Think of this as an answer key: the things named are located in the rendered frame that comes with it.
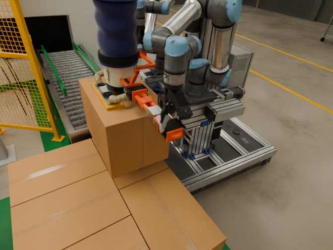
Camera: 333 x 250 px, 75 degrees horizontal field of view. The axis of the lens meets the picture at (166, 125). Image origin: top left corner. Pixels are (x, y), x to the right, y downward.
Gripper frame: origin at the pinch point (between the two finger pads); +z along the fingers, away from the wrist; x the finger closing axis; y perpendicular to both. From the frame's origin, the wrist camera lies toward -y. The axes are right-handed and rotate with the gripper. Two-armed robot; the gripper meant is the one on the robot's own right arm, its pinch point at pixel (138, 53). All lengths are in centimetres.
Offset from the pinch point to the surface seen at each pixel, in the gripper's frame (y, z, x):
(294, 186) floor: 100, 120, 124
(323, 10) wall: -403, 82, 1042
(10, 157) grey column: -70, 119, -121
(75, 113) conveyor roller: -44, 67, -50
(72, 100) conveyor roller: -71, 67, -47
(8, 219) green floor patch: 6, 119, -123
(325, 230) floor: 141, 120, 105
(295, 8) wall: -533, 98, 1047
